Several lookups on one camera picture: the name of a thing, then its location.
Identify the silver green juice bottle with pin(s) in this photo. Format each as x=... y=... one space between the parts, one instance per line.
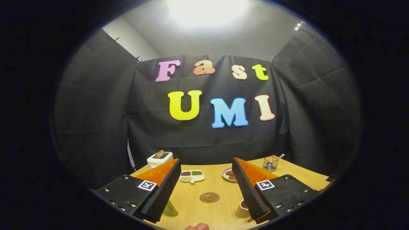
x=171 y=210

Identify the white toaster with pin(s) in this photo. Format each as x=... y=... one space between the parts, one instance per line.
x=155 y=163

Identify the round wooden coaster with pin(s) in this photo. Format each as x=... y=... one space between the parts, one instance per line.
x=209 y=197

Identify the toast slice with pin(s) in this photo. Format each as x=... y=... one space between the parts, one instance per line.
x=159 y=154

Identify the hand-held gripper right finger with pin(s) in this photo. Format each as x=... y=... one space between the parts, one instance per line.
x=250 y=195

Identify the white plate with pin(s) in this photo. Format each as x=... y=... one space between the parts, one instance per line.
x=225 y=178

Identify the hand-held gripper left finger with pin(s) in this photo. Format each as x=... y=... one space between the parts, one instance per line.
x=163 y=195

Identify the wooden table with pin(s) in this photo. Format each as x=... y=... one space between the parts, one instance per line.
x=217 y=214

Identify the white divided dish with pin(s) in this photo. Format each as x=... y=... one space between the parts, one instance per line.
x=191 y=175

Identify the pink straw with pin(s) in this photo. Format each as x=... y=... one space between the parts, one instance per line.
x=280 y=157

